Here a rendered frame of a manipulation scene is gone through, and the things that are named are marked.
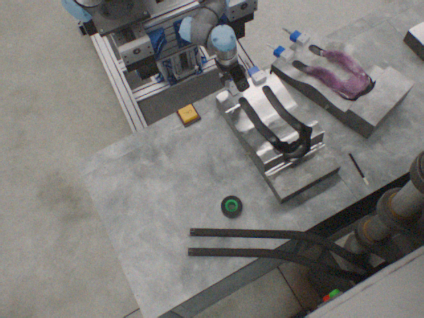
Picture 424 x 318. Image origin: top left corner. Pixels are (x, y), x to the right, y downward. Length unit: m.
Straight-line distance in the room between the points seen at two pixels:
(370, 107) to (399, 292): 0.95
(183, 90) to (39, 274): 1.33
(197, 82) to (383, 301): 1.94
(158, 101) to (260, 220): 1.22
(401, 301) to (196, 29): 0.98
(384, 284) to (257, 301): 1.49
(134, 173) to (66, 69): 1.58
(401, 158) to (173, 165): 0.89
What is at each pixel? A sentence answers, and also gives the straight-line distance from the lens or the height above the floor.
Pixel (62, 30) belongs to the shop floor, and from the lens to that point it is 3.40.
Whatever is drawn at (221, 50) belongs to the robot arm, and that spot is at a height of 1.25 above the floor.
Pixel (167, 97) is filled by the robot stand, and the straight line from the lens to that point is 2.58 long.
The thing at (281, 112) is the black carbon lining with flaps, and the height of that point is 0.88.
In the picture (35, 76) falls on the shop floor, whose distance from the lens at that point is 3.23.
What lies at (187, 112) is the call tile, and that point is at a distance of 1.77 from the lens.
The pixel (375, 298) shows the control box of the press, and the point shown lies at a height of 1.47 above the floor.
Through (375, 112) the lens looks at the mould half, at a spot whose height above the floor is 0.91.
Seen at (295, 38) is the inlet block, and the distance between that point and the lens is 1.94.
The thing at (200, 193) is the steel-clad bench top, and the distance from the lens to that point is 1.65.
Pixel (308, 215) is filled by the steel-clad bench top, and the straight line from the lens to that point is 1.63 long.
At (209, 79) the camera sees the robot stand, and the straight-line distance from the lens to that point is 2.62.
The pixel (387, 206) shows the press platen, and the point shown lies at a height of 1.29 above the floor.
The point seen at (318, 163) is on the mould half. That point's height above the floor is 0.86.
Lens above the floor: 2.35
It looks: 65 degrees down
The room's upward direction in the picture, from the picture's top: 11 degrees counter-clockwise
